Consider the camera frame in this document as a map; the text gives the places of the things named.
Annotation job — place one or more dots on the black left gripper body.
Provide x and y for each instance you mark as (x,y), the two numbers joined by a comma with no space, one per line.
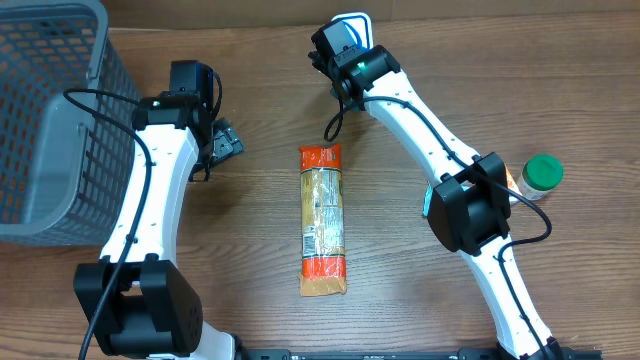
(223,145)

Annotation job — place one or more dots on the long orange spaghetti packet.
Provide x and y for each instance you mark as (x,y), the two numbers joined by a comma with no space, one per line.
(324,266)

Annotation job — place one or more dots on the teal snack packet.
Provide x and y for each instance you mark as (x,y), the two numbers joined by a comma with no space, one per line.
(427,200)

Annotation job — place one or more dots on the small orange white box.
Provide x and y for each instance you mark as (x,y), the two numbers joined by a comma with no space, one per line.
(512,185)

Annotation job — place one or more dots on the green capped bottle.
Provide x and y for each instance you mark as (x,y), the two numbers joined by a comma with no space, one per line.
(540,174)

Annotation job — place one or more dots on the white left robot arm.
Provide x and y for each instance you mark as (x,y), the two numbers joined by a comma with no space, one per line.
(137,303)

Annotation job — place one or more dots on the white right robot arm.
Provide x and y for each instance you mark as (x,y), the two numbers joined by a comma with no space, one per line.
(470,202)

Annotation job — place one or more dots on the white barcode scanner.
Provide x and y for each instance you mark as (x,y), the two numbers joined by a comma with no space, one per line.
(359,25)

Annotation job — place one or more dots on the grey plastic mesh basket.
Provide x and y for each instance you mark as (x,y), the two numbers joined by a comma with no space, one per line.
(64,173)

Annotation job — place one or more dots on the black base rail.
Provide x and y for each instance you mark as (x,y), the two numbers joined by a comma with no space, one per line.
(283,354)

